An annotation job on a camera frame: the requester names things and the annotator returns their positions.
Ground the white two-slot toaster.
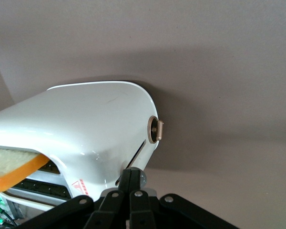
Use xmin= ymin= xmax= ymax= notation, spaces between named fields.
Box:
xmin=0 ymin=80 xmax=165 ymax=213

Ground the large table cover mat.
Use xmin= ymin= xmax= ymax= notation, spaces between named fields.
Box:
xmin=0 ymin=0 xmax=286 ymax=229

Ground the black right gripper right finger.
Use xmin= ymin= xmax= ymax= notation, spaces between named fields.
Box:
xmin=130 ymin=168 xmax=157 ymax=229

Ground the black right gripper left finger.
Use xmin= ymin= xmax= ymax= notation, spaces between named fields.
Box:
xmin=84 ymin=168 xmax=133 ymax=229

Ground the bread slice with orange crust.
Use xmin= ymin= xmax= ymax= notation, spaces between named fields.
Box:
xmin=0 ymin=148 xmax=50 ymax=195

